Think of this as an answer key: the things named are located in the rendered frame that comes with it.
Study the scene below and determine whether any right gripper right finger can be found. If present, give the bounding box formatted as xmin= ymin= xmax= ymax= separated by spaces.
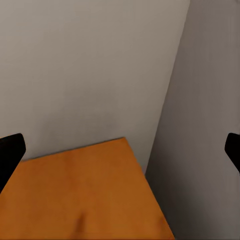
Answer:
xmin=224 ymin=133 xmax=240 ymax=172

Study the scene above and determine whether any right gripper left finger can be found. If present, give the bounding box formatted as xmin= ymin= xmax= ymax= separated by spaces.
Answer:
xmin=0 ymin=133 xmax=26 ymax=193

